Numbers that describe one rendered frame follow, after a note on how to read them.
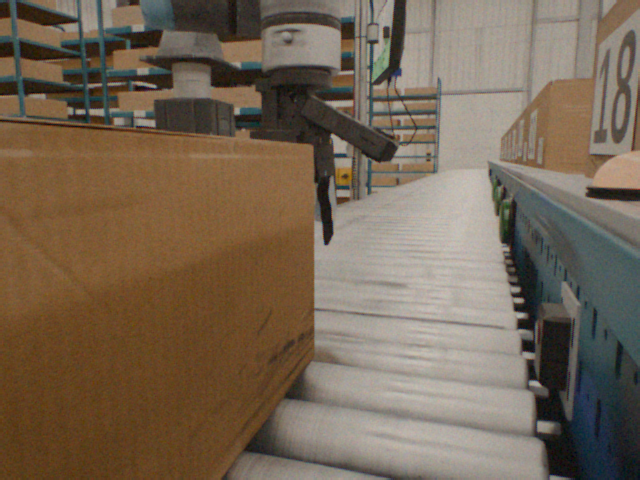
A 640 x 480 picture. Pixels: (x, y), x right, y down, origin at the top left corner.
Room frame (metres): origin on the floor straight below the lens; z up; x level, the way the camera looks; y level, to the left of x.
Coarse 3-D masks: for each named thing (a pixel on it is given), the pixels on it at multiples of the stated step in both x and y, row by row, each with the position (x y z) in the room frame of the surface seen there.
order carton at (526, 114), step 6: (528, 108) 1.39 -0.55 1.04; (522, 114) 1.60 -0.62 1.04; (528, 114) 1.39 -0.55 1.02; (528, 120) 1.37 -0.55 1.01; (528, 126) 1.36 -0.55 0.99; (528, 132) 1.35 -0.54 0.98; (522, 138) 1.53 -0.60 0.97; (528, 138) 1.34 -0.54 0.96; (522, 144) 1.52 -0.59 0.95; (528, 144) 1.33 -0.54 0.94; (522, 150) 1.51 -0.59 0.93; (522, 156) 1.50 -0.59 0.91; (522, 162) 1.49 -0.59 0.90
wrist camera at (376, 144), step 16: (304, 112) 0.57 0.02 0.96; (320, 112) 0.57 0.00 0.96; (336, 112) 0.56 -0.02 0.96; (336, 128) 0.56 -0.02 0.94; (352, 128) 0.56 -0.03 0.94; (368, 128) 0.56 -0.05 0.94; (352, 144) 0.56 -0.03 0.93; (368, 144) 0.55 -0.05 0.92; (384, 144) 0.55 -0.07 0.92; (384, 160) 0.55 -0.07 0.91
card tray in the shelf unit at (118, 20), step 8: (120, 8) 2.64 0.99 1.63; (128, 8) 2.62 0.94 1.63; (136, 8) 2.60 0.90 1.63; (112, 16) 2.65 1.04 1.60; (120, 16) 2.64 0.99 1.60; (128, 16) 2.62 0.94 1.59; (136, 16) 2.61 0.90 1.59; (112, 24) 2.66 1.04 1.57; (120, 24) 2.64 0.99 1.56; (128, 24) 2.62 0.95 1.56; (136, 24) 2.61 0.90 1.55
